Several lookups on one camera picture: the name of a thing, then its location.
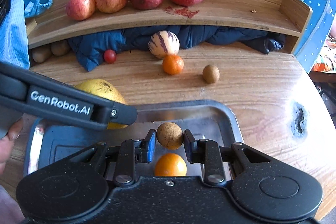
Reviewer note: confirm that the person's left hand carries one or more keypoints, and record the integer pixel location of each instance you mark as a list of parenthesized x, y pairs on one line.
[(7, 143)]

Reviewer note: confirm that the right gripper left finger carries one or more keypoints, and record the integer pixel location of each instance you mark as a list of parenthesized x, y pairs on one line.
[(132, 152)]

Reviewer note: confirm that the small red cherry tomato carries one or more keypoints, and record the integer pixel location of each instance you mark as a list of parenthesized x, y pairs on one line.
[(110, 56)]

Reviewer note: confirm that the small orange mandarin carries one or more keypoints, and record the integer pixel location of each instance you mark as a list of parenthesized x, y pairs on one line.
[(170, 165)]

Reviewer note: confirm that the pale red apple leftmost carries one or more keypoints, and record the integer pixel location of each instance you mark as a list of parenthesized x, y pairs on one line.
[(80, 9)]

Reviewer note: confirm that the light blue striped cloth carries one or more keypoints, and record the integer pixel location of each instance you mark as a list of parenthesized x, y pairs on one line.
[(14, 37)]

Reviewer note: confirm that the striped pepino melon back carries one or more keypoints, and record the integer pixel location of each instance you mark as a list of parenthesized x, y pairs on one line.
[(164, 43)]

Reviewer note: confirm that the silver metal tray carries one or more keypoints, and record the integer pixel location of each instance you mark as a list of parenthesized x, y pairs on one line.
[(206, 119)]

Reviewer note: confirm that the brown kiwi left under shelf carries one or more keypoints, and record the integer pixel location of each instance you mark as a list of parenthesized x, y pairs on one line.
[(41, 54)]

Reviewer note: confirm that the brown kiwi right under shelf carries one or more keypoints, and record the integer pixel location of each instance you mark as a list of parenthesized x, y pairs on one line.
[(60, 48)]

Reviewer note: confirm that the dark blue padded jacket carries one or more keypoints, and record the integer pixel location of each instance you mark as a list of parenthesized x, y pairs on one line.
[(89, 49)]

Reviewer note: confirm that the curved wooden shelf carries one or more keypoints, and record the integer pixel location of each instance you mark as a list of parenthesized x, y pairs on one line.
[(288, 17)]

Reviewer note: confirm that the yellow mango with spot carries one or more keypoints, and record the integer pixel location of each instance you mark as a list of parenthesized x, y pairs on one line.
[(101, 88)]

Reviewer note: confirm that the brown kiwi under shelf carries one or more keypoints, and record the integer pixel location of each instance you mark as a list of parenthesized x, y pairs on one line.
[(41, 54), (60, 48)]

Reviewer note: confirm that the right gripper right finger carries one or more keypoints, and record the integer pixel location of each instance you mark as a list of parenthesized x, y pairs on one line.
[(207, 153)]

